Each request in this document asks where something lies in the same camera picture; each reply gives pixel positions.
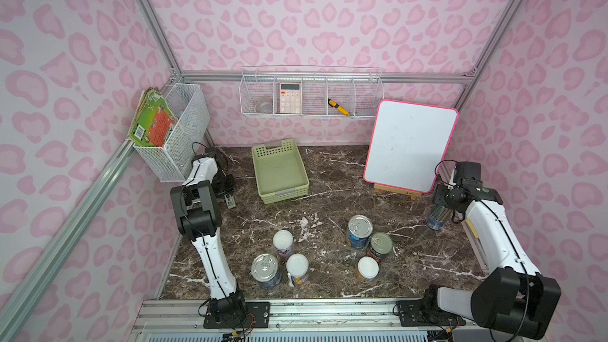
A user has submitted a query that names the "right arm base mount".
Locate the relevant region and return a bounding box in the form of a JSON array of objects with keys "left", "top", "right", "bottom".
[{"left": 393, "top": 285, "right": 466, "bottom": 328}]

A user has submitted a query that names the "blue soup can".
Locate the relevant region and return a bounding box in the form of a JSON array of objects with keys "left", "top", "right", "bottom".
[
  {"left": 345, "top": 215, "right": 374, "bottom": 250},
  {"left": 251, "top": 253, "right": 282, "bottom": 291}
]

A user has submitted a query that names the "green red booklet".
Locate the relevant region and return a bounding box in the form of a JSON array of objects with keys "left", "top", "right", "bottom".
[{"left": 128, "top": 87, "right": 178, "bottom": 147}]

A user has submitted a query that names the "clear tape roll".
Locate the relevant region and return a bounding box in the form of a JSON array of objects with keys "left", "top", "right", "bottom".
[{"left": 255, "top": 98, "right": 274, "bottom": 114}]

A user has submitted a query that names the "white mesh wall basket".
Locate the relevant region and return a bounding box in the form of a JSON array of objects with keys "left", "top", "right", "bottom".
[{"left": 134, "top": 83, "right": 211, "bottom": 183}]

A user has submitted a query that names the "clear wire wall shelf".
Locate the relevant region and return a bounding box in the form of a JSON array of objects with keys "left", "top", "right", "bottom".
[{"left": 239, "top": 70, "right": 385, "bottom": 118}]

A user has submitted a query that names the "wooden whiteboard stand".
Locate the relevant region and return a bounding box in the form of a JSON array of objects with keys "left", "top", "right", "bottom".
[{"left": 374, "top": 184, "right": 422, "bottom": 200}]

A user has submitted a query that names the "white lid yellow can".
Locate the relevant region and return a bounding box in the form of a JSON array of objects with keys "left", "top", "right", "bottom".
[{"left": 286, "top": 253, "right": 309, "bottom": 288}]

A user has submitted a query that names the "blue lid pencil jar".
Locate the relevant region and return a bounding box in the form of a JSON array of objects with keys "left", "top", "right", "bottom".
[{"left": 426, "top": 205, "right": 452, "bottom": 231}]

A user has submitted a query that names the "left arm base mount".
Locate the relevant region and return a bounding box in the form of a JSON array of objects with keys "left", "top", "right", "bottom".
[{"left": 204, "top": 300, "right": 271, "bottom": 330}]

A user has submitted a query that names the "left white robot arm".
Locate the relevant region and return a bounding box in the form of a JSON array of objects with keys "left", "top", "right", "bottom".
[{"left": 170, "top": 147, "right": 247, "bottom": 326}]

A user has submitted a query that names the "grey white stapler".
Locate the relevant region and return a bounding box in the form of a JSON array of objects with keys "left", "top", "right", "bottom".
[{"left": 224, "top": 193, "right": 236, "bottom": 209}]

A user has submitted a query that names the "white lid can back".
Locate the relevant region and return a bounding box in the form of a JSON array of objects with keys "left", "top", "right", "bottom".
[{"left": 272, "top": 230, "right": 294, "bottom": 261}]

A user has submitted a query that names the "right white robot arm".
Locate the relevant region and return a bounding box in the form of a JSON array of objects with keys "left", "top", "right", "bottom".
[{"left": 424, "top": 161, "right": 561, "bottom": 340}]

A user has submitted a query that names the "pink calculator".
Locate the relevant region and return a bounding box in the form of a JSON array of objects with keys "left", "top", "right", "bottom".
[{"left": 279, "top": 82, "right": 302, "bottom": 115}]

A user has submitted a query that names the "green plastic basket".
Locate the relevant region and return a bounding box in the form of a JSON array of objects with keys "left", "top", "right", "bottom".
[{"left": 251, "top": 139, "right": 310, "bottom": 205}]

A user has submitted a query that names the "yellow black utility knife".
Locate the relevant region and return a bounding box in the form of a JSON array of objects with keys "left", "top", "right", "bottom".
[{"left": 328, "top": 98, "right": 351, "bottom": 117}]

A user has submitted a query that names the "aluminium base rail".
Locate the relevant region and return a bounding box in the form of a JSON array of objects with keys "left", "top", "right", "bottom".
[{"left": 128, "top": 298, "right": 483, "bottom": 341}]

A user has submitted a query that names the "pink framed whiteboard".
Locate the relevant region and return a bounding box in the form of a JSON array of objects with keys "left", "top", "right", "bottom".
[{"left": 364, "top": 100, "right": 459, "bottom": 193}]

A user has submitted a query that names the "green lid vegetable can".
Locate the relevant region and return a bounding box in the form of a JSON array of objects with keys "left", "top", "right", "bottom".
[{"left": 367, "top": 232, "right": 394, "bottom": 263}]

